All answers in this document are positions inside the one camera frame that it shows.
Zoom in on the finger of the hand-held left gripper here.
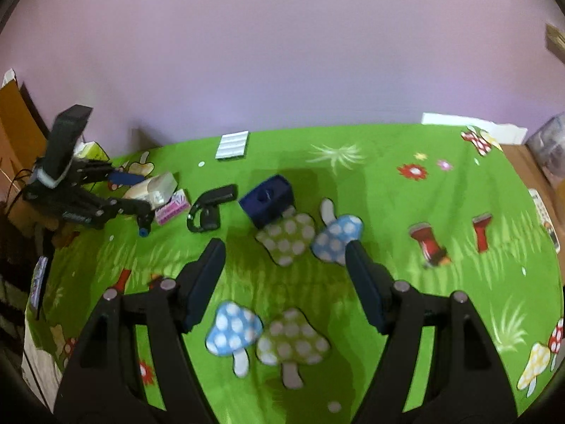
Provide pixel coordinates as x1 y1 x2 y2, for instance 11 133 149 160
74 163 147 186
105 200 154 238

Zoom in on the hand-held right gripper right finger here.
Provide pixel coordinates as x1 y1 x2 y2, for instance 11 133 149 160
345 241 518 424

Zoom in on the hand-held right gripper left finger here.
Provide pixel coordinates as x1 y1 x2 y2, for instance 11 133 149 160
53 237 227 424

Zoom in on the beige box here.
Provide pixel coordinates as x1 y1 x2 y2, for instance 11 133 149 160
123 171 179 212

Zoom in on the black handheld device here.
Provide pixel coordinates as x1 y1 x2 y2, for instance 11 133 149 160
186 183 240 235

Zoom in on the navy blue box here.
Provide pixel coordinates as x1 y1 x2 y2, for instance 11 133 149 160
238 174 296 230

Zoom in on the pink patterned box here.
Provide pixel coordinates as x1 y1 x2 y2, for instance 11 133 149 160
154 188 191 226

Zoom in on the yellow-green box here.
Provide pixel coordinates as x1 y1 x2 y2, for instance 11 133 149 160
72 140 112 164

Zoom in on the brown cardboard carton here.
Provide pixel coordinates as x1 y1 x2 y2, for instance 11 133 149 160
0 67 50 230

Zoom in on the green mushroom printed blanket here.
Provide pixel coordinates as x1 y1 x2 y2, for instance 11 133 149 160
24 123 565 424

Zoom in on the white ribbed box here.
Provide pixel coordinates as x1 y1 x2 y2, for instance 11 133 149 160
214 130 250 160

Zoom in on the dark book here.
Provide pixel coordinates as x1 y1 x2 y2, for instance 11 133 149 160
29 254 50 319

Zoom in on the white remote control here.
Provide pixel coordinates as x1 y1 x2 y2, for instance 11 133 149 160
528 188 562 253

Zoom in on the wooden side table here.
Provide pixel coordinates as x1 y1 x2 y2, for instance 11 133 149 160
500 142 565 249

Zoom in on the clear plastic bag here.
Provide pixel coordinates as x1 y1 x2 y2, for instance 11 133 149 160
524 112 565 187

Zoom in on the black cable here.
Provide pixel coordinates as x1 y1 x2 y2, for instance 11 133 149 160
6 167 37 218

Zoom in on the gold picture frame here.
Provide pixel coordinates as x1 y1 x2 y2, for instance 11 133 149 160
544 21 565 61

